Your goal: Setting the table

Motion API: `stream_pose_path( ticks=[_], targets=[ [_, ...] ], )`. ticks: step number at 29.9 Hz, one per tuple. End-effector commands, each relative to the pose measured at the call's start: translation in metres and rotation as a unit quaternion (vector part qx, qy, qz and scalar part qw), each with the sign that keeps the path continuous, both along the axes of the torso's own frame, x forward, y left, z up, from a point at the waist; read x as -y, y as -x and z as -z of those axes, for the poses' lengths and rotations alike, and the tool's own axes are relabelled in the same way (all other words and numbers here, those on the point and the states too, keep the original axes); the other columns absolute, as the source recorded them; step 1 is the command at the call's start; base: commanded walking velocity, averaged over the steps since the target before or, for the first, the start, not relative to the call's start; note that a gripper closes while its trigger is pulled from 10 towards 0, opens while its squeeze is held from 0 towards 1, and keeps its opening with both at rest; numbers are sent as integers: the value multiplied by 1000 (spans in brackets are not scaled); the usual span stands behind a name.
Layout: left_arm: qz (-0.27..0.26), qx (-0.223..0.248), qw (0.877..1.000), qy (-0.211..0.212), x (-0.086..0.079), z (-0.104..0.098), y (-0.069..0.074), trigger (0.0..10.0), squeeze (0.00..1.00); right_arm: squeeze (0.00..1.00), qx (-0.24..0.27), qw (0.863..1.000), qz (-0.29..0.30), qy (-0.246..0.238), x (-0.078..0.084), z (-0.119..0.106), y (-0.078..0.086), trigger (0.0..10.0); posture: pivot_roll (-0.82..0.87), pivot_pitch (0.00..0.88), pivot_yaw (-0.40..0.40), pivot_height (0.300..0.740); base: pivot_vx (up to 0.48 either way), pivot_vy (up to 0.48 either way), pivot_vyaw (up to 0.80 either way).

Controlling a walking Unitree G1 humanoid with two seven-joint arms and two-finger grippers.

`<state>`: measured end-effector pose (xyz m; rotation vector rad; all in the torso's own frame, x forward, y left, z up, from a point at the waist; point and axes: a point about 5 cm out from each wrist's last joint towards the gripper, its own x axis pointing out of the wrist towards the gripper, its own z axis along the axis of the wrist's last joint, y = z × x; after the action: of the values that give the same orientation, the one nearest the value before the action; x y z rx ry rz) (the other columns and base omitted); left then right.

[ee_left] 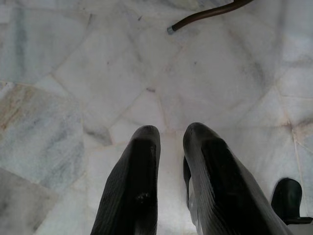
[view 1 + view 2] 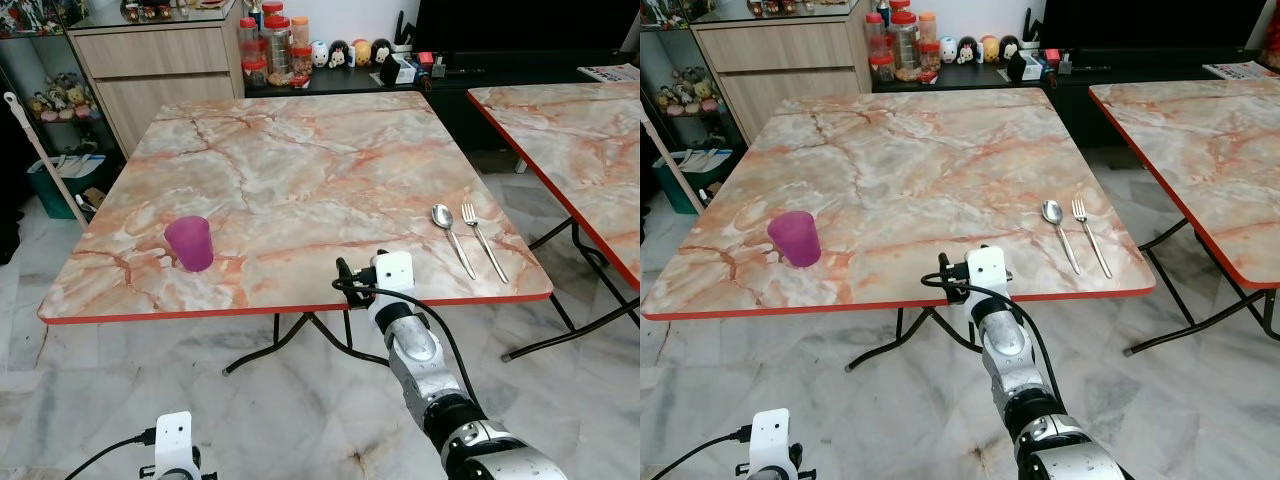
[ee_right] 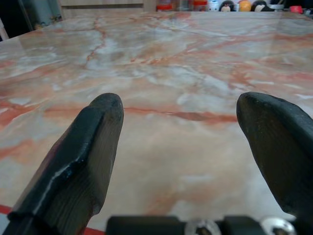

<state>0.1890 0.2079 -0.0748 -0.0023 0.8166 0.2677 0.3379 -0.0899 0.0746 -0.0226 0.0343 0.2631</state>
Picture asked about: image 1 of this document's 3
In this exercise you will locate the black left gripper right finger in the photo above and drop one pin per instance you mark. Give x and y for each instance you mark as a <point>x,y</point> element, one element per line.
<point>220,181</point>

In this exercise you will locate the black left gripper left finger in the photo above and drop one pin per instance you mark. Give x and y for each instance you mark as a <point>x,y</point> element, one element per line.
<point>137,176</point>

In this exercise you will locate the black robot foot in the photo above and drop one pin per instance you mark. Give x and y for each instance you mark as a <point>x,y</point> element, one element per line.
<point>287,198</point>

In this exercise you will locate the brown curved table leg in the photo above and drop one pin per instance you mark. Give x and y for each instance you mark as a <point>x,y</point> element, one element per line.
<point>210,12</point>

